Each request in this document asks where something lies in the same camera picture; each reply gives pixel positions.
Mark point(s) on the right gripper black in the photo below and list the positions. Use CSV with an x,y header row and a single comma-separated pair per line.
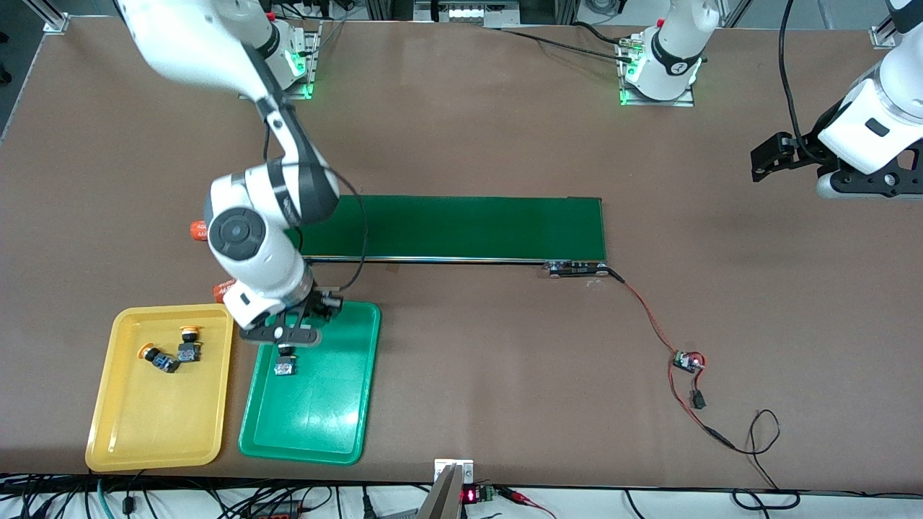
x,y
324,300

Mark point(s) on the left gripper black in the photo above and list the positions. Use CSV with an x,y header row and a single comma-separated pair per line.
x,y
805,149

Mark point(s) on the orange cylinder 4680 print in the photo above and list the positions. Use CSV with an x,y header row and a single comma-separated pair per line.
x,y
198,231
222,290

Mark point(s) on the yellow push button red indicator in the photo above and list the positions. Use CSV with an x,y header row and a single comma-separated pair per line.
x,y
189,353

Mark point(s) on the yellow push button green indicator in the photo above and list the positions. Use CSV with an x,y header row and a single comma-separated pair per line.
x,y
167,362

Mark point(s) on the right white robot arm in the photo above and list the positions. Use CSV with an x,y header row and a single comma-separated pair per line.
x,y
277,277

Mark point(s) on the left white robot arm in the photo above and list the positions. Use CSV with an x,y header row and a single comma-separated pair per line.
x,y
876,126

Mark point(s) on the green plastic tray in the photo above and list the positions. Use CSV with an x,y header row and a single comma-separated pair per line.
x,y
324,418

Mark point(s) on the green conveyor belt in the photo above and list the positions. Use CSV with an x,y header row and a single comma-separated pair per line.
x,y
469,227

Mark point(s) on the yellow plastic tray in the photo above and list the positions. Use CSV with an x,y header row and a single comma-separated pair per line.
x,y
159,418

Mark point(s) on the small green circuit board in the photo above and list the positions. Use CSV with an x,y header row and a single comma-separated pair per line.
x,y
687,361

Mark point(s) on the red digit display module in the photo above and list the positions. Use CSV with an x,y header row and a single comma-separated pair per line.
x,y
470,495

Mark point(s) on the small black inline connector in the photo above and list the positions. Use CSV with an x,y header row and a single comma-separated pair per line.
x,y
698,400

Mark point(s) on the red clip lead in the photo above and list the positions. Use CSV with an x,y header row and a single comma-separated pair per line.
x,y
515,494

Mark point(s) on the grey lit control box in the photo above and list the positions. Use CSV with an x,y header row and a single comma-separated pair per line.
x,y
469,13

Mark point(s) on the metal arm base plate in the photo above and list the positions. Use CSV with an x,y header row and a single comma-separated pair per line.
x,y
315,65
685,103

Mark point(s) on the aluminium frame profile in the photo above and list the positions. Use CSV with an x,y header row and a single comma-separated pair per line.
x,y
881,36
739,11
50,18

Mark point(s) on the metal mount bracket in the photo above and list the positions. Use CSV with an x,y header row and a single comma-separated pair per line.
x,y
441,504

